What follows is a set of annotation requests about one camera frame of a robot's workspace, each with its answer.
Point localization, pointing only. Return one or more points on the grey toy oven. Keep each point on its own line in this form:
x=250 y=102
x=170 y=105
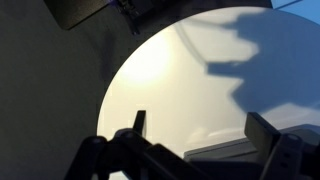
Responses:
x=220 y=150

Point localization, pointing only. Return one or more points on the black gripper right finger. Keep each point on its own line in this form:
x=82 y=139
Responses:
x=286 y=156

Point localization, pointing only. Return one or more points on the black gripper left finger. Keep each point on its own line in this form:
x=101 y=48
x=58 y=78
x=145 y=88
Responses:
x=133 y=156

